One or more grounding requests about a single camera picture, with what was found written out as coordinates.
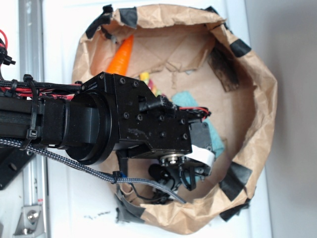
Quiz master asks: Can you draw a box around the orange plastic toy carrot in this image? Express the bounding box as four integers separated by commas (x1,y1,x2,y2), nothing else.
106,35,134,75

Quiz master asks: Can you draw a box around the brown paper bag bin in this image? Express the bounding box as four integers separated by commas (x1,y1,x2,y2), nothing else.
72,4,277,235

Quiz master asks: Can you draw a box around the blue terry cloth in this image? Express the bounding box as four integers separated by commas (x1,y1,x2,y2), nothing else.
172,91,225,162

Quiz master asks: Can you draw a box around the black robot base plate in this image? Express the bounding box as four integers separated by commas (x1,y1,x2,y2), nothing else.
0,147,35,190

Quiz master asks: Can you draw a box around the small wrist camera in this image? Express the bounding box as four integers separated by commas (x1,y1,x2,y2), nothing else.
148,164,181,193

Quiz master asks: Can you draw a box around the multicolour braided rope toy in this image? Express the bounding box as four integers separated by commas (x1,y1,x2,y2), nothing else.
139,72,164,96

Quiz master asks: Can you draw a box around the metal corner bracket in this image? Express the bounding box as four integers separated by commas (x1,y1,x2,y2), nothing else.
12,205,45,238

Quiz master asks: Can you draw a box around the aluminium extrusion rail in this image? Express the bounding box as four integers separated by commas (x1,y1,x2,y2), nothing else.
18,0,50,238

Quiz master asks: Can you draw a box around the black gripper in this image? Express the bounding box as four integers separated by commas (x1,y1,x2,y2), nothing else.
81,72,215,190

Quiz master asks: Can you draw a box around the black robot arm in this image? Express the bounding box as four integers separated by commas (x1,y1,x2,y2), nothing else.
0,72,215,190

